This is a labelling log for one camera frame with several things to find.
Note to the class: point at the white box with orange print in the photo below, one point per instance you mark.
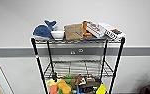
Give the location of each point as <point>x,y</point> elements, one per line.
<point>95,30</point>

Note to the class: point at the green ball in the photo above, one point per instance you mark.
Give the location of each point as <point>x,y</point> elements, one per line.
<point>67,78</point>

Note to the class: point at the white bowl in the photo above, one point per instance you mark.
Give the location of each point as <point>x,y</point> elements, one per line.
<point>57,34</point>

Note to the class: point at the yellow orange toy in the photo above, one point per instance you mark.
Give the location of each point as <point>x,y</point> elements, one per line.
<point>64,88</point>

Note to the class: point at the blue cup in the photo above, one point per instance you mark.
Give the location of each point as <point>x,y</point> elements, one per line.
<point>78,90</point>

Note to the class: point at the white box with dark print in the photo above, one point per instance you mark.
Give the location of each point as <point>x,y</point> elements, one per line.
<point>114,32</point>

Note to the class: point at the brown paper bag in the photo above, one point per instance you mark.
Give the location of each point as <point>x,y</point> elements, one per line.
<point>73,32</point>

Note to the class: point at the yellow and blue toy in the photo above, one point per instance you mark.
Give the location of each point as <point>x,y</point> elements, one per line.
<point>101,89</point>

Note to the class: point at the blue whale plush toy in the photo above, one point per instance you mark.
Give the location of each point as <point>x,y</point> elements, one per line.
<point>42,31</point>

